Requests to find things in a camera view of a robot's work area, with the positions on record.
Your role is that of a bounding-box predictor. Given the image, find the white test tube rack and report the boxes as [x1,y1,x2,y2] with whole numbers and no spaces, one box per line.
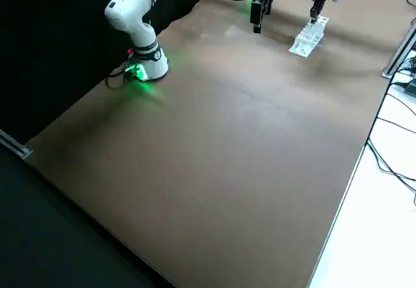
[288,14,330,57]

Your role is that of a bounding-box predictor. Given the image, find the aluminium camera post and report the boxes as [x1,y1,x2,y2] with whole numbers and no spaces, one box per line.
[381,20,416,79]

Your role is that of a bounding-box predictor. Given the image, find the aluminium frame rail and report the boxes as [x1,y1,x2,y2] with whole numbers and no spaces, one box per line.
[0,128,34,161]

